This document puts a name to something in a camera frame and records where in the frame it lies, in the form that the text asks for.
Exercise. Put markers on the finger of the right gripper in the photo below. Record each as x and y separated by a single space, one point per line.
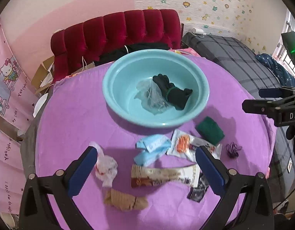
261 107
280 92

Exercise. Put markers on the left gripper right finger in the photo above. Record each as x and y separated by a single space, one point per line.
245 201

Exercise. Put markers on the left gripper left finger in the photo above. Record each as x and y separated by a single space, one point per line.
36 211

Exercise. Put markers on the small black packet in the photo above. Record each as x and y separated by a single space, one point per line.
197 193

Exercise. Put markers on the green cloth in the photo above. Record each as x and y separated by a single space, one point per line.
210 131

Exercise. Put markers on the beige stocking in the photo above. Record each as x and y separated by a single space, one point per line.
124 201

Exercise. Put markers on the black knit glove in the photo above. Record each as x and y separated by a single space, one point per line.
172 94

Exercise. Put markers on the white red plastic bag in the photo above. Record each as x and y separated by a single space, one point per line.
106 166

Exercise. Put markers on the white orange snack packet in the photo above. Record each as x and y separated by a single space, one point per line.
184 145

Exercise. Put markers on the clear zip bag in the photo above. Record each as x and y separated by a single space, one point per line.
151 97

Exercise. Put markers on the blue face mask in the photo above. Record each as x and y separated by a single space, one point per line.
152 148

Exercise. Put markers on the brown white snack packet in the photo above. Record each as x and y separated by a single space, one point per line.
145 177

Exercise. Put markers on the dark blue dotted cloth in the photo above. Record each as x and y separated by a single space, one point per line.
284 77

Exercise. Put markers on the grey plaid bed cover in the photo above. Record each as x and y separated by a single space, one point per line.
236 58

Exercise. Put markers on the white cylindrical bottle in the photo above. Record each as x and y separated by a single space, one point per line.
197 31

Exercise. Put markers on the light blue plastic basin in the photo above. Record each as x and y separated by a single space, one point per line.
120 90

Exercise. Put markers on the purple quilted table cover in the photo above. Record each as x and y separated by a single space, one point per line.
77 114

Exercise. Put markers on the white plate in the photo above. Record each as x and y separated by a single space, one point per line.
39 104

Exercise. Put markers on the pink hello kitty curtain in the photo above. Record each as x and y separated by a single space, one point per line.
17 100

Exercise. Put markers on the brown cardboard box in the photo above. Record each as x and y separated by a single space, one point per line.
43 77

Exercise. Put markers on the black clothing on sofa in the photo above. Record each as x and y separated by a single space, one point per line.
126 49

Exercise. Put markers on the red tufted velvet sofa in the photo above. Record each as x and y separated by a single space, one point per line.
91 39

